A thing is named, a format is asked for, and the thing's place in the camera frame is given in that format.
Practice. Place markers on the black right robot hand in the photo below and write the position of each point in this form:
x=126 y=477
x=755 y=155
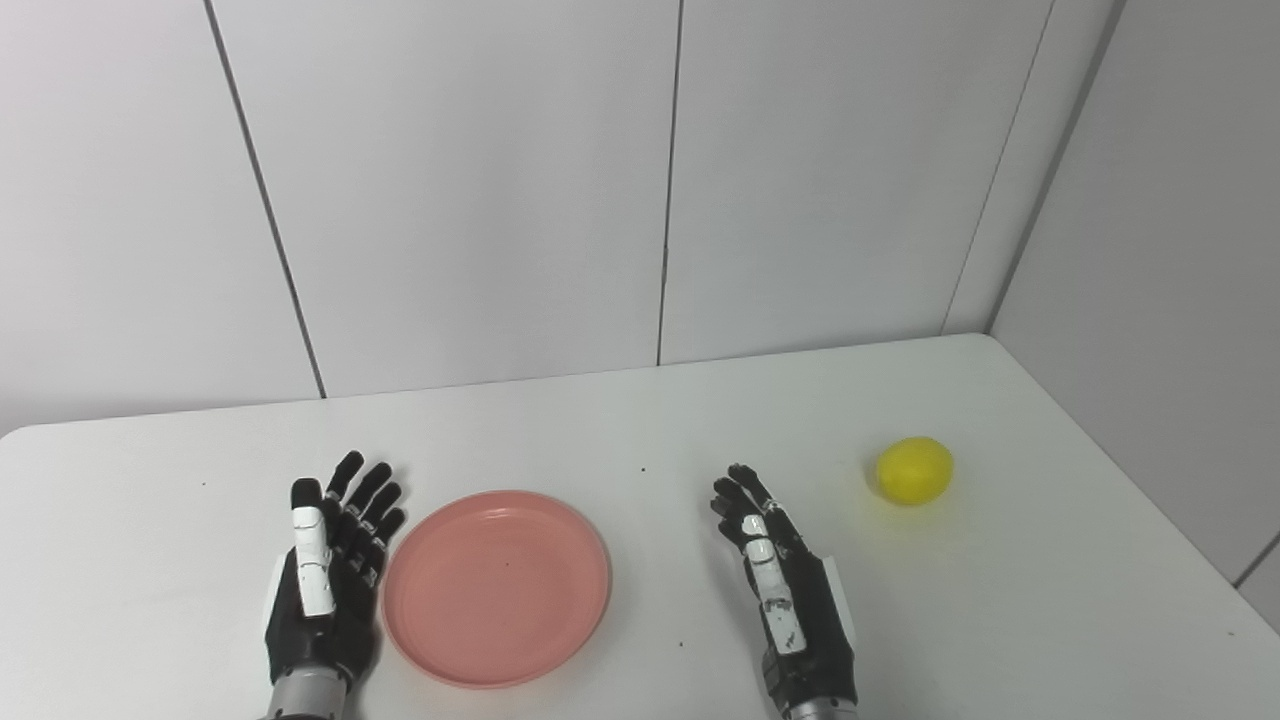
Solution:
x=800 y=620

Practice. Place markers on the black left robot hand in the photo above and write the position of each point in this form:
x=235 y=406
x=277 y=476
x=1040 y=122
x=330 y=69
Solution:
x=320 y=600

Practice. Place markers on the pink round plate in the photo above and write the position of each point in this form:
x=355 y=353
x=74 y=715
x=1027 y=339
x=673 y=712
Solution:
x=495 y=590

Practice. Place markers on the yellow lemon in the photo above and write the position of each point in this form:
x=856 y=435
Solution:
x=914 y=470

